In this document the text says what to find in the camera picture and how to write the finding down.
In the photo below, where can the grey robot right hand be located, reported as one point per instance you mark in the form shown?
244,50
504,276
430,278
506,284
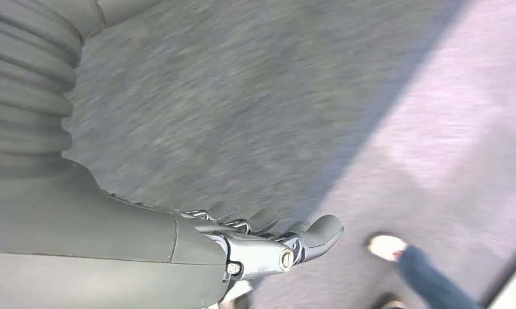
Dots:
91,239

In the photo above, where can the standing person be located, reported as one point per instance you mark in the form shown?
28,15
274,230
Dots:
428,281

